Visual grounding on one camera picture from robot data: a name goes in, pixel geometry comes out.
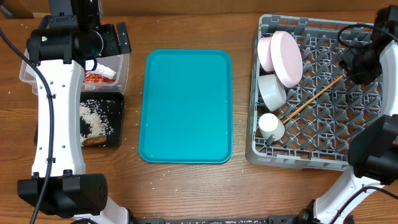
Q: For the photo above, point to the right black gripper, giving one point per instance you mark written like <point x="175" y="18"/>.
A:
<point x="351" y="65"/>

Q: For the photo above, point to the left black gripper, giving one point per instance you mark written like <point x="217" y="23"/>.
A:
<point x="112" y="47"/>

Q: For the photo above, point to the wooden chopstick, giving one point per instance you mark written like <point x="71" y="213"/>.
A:
<point x="312" y="99"/>

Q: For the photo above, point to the white napkin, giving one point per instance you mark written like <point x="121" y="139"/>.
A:
<point x="95" y="67"/>

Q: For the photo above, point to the red snack wrapper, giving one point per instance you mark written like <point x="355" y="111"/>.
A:
<point x="91" y="77"/>

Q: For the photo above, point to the white rice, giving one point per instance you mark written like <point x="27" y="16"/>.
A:
<point x="94" y="121"/>

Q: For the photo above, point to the large white plate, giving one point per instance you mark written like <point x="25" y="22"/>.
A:
<point x="286" y="58"/>

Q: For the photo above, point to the grey bowl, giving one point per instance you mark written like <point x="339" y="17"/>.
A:
<point x="272" y="91"/>

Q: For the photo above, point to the brown food scrap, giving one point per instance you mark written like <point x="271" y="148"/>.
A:
<point x="94" y="141"/>

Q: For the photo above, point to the small white plate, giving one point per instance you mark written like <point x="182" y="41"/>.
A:
<point x="264" y="54"/>

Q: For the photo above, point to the white cup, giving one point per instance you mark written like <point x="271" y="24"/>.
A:
<point x="271" y="125"/>

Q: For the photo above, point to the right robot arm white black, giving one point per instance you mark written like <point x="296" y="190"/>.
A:
<point x="372" y="156"/>

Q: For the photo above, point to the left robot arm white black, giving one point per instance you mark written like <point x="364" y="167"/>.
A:
<point x="57" y="51"/>

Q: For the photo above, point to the grey dishwasher rack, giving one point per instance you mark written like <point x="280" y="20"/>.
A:
<point x="319" y="136"/>

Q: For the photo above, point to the clear plastic bin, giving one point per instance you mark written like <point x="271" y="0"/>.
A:
<point x="119" y="63"/>

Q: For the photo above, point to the black plastic tray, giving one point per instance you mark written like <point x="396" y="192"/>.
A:
<point x="113" y="104"/>

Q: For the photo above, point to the teal serving tray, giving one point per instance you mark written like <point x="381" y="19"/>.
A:
<point x="187" y="107"/>

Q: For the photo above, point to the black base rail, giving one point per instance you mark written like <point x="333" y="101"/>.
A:
<point x="279" y="219"/>

